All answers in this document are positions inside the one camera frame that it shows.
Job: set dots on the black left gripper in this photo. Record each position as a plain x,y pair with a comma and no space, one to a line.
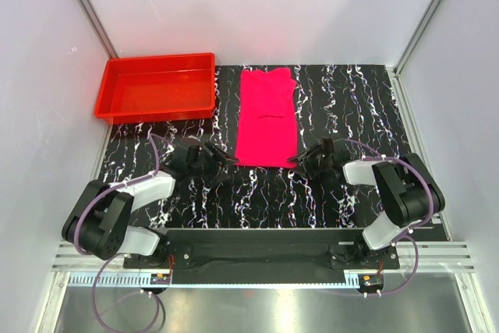
218,160

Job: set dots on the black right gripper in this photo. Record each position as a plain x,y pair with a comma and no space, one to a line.
307,157

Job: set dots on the pink t shirt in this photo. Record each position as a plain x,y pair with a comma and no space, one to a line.
267,131

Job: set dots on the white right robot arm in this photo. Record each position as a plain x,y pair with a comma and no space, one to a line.
409,194

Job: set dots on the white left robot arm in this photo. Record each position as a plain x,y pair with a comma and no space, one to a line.
99,224

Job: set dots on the black marbled table mat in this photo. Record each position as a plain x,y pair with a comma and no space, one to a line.
356,102

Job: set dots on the red plastic bin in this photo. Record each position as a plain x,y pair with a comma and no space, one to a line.
157,89

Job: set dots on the right orange connector board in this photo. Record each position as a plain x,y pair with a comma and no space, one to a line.
373,281

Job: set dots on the orange connector board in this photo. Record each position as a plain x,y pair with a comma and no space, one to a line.
160,279
373,281

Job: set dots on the left orange connector board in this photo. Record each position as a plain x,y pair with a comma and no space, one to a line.
160,279

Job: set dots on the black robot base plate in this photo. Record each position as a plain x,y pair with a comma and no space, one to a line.
243,238

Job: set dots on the white slotted cable duct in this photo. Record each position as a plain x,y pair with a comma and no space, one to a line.
135,279

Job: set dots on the aluminium frame rail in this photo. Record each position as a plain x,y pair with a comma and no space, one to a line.
429,256

